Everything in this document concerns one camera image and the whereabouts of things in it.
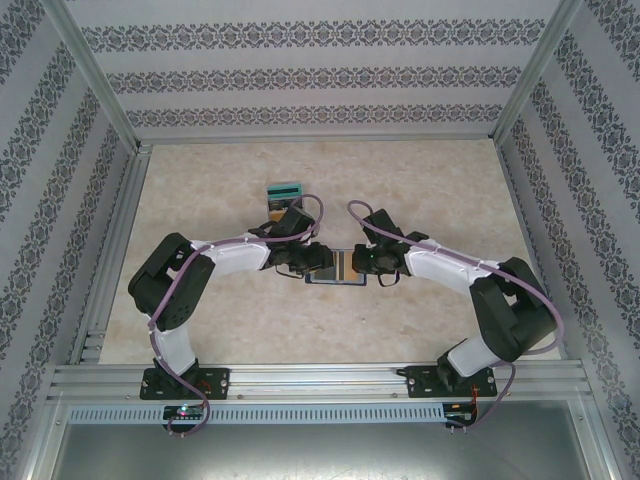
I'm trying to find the navy leather card holder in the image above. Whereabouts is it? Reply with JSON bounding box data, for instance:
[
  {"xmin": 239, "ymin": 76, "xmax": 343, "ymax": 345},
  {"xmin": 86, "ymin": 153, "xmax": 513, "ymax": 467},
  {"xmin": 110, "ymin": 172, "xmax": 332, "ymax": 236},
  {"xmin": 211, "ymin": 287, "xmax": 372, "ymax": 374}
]
[{"xmin": 304, "ymin": 248, "xmax": 371, "ymax": 287}]

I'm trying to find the orange card with grey stripe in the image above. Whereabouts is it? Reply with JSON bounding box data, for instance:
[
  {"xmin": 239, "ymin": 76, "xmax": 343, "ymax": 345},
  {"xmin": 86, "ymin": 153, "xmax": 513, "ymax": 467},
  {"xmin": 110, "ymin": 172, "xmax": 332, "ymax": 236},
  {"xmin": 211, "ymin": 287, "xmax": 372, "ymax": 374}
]
[{"xmin": 335, "ymin": 251, "xmax": 365, "ymax": 284}]

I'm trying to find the clear acrylic box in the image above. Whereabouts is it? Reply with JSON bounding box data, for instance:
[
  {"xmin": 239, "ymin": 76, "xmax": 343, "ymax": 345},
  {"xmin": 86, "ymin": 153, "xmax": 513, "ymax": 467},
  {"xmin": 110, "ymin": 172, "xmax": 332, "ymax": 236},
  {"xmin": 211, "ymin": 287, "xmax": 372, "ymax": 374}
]
[{"xmin": 266, "ymin": 181, "xmax": 305, "ymax": 222}]

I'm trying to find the left circuit board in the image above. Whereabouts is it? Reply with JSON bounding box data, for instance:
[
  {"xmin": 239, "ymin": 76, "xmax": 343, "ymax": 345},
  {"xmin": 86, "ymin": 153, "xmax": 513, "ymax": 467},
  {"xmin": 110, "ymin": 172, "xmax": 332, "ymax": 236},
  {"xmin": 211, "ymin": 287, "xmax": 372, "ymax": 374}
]
[{"xmin": 163, "ymin": 405, "xmax": 206, "ymax": 420}]

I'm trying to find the grey sheet metal panel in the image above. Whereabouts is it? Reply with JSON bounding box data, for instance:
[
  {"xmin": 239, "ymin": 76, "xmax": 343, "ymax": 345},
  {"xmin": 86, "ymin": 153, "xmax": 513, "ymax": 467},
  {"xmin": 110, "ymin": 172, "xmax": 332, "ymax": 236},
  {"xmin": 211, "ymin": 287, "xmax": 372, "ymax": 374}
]
[{"xmin": 47, "ymin": 419, "xmax": 604, "ymax": 480}]

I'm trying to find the aluminium mounting rail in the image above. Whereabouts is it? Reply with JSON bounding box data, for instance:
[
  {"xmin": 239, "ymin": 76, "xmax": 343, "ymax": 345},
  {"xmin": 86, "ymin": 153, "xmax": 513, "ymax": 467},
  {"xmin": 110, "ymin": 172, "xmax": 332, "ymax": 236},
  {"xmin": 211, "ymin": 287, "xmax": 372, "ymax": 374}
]
[{"xmin": 49, "ymin": 360, "xmax": 591, "ymax": 402}]

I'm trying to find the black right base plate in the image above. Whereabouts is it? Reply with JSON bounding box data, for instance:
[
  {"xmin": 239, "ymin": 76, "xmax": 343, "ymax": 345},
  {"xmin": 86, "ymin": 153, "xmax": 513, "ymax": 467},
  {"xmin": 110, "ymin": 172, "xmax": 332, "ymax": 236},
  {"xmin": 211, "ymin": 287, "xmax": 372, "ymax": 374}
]
[{"xmin": 407, "ymin": 365, "xmax": 499, "ymax": 399}]

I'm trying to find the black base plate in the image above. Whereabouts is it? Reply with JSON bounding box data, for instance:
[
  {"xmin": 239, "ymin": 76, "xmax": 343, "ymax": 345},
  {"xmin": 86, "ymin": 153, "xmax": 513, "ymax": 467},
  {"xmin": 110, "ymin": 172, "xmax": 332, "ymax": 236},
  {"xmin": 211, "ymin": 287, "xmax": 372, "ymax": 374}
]
[
  {"xmin": 141, "ymin": 367, "xmax": 232, "ymax": 401},
  {"xmin": 407, "ymin": 365, "xmax": 499, "ymax": 399}
]

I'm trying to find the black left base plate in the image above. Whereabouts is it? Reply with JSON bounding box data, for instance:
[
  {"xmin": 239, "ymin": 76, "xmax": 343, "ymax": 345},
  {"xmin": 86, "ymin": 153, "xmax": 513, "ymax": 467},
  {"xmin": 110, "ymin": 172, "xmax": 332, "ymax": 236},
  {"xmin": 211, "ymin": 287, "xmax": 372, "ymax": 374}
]
[{"xmin": 141, "ymin": 367, "xmax": 232, "ymax": 401}]

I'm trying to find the slotted grey cable duct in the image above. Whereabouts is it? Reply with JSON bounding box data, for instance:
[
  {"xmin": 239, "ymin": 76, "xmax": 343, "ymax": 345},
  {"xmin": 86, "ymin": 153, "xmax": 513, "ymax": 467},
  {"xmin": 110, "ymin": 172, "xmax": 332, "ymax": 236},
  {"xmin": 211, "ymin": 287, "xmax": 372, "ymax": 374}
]
[{"xmin": 67, "ymin": 403, "xmax": 476, "ymax": 424}]

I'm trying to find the aluminium side rail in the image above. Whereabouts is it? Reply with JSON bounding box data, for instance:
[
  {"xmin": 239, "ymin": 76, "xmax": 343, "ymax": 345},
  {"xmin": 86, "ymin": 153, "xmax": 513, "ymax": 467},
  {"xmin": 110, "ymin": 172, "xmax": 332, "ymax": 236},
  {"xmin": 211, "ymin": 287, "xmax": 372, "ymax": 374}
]
[
  {"xmin": 493, "ymin": 138, "xmax": 581, "ymax": 361},
  {"xmin": 69, "ymin": 144, "xmax": 152, "ymax": 365}
]

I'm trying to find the aluminium frame post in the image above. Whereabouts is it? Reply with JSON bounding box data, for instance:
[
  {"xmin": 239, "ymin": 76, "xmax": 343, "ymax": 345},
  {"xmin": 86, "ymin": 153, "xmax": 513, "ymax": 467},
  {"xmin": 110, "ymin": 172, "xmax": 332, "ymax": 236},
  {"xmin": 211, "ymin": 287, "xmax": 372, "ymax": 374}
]
[
  {"xmin": 42, "ymin": 0, "xmax": 152, "ymax": 156},
  {"xmin": 489, "ymin": 0, "xmax": 590, "ymax": 146}
]

